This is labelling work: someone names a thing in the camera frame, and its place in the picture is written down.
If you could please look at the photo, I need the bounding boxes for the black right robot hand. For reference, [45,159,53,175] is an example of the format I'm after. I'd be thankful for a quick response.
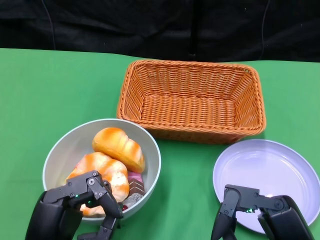
[211,184,315,240]

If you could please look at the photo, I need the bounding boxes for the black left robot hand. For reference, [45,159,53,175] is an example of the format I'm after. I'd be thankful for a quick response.
[24,170,125,240]

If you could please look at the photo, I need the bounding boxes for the orange ring donut bread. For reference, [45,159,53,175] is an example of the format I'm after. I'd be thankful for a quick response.
[66,151,130,218]

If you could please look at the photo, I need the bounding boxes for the pale green bowl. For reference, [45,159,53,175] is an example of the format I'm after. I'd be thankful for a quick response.
[42,118,162,225]

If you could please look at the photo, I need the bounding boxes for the chocolate brown cake slice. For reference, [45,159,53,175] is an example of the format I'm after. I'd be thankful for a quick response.
[122,179,146,211]

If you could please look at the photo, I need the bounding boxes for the magenta pink cake slice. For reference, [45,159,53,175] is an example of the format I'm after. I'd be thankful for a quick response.
[128,171,144,183]

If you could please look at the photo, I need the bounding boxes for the oblong orange bread loaf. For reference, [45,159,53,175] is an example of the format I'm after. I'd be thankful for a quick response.
[91,127,146,174]

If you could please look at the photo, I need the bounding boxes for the lavender plate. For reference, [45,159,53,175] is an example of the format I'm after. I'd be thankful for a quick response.
[212,138,320,235]

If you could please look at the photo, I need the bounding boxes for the orange wicker basket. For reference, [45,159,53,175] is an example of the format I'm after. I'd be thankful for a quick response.
[116,59,266,145]

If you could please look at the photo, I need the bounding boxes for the green tablecloth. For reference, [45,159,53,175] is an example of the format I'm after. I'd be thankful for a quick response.
[0,47,320,240]

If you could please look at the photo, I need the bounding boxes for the black backdrop curtain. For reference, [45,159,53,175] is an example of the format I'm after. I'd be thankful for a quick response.
[0,0,320,63]

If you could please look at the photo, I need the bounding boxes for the black vertical pole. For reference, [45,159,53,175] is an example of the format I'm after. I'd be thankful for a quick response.
[188,0,201,57]

